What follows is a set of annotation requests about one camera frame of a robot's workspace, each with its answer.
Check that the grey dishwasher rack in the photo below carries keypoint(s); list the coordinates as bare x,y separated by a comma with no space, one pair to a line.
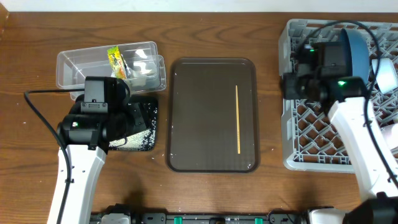
309,141

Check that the green snack wrapper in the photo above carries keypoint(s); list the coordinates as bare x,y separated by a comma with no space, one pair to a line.
117,63

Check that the clear plastic bin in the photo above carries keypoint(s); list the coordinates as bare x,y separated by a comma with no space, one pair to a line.
73,66

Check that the wooden chopstick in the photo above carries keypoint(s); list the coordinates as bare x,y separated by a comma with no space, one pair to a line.
237,121

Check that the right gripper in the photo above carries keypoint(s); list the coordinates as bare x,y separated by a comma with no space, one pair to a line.
288,80

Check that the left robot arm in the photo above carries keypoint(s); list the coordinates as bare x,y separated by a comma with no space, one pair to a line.
105,117

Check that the blue plate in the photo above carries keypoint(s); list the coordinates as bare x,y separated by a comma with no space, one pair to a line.
356,53

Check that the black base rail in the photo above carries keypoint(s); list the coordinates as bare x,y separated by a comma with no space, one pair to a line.
120,213

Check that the spilled white rice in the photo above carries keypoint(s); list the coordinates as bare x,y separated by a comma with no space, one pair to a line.
140,137

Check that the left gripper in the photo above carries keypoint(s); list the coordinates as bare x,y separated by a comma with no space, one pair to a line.
140,123

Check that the black waste tray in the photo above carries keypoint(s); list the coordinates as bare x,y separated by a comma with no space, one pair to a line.
146,124

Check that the light blue rice bowl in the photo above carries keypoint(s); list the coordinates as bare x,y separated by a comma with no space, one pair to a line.
386,78

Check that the white napkin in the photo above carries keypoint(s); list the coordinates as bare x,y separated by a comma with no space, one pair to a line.
144,69

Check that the white cup pink inside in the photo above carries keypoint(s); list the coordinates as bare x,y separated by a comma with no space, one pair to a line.
390,135

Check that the brown serving tray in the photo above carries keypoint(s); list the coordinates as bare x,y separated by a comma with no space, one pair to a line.
202,116

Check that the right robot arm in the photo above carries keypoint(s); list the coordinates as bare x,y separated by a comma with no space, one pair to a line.
349,111

